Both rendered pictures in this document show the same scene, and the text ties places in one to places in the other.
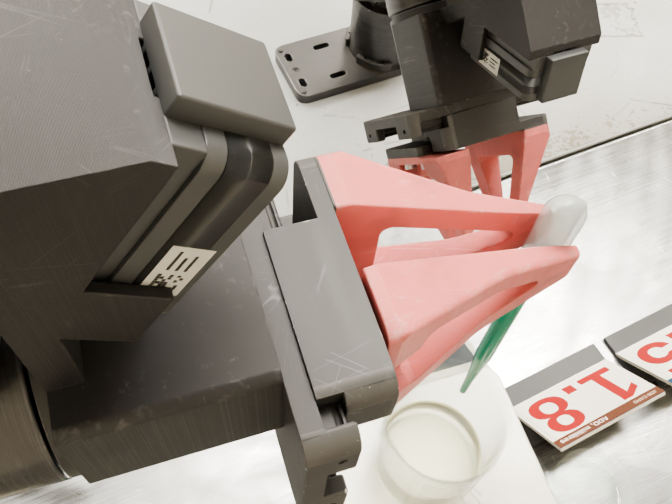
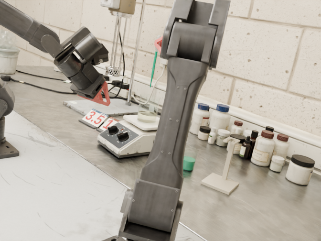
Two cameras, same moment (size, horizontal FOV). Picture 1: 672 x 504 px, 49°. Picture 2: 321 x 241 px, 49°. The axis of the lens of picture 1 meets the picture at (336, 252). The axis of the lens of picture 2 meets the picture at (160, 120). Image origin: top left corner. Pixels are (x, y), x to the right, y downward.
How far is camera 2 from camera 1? 103 cm
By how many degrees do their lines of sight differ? 86
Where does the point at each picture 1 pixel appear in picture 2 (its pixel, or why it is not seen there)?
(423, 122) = (101, 78)
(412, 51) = (90, 71)
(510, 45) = (104, 53)
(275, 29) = not seen: outside the picture
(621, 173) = (42, 121)
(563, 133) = (28, 125)
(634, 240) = (64, 123)
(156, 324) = not seen: hidden behind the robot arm
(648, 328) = (89, 124)
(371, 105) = (19, 146)
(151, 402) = not seen: hidden behind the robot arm
